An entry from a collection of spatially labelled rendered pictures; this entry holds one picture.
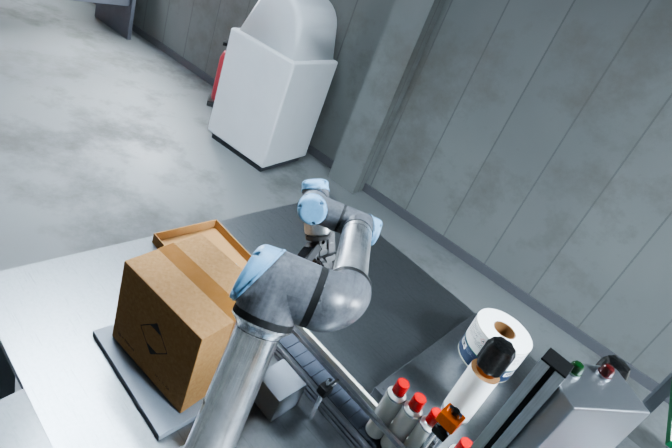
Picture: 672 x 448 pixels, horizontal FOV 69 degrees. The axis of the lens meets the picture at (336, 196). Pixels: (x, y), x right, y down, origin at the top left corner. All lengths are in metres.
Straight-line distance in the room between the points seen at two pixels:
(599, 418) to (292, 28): 3.31
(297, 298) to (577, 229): 3.18
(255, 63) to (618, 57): 2.54
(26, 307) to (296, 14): 2.82
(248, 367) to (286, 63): 3.10
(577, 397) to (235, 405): 0.57
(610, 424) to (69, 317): 1.31
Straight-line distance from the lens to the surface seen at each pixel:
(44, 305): 1.60
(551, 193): 3.85
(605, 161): 3.75
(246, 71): 4.08
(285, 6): 3.86
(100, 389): 1.42
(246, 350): 0.90
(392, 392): 1.33
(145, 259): 1.32
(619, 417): 1.00
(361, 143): 4.21
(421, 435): 1.33
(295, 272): 0.86
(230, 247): 1.88
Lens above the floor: 1.98
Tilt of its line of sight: 28 degrees down
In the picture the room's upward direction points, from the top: 22 degrees clockwise
